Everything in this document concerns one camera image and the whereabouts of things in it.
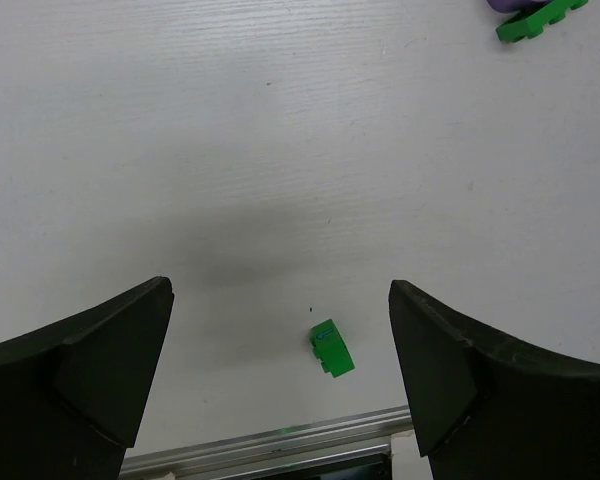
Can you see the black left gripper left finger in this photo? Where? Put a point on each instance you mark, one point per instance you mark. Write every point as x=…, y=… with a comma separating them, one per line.
x=73, y=393

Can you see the purple lego piece with flower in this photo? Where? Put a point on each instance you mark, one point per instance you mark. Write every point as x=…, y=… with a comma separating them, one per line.
x=510, y=6

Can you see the green lego plate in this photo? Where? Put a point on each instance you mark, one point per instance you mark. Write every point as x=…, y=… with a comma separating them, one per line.
x=529, y=21

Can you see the aluminium table edge rail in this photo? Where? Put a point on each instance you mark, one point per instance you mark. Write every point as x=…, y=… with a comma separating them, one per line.
x=322, y=449

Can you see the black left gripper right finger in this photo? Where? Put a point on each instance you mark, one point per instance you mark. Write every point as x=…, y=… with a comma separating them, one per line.
x=487, y=405

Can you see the small green lego brick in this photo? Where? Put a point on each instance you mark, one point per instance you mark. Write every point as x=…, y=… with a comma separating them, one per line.
x=330, y=350

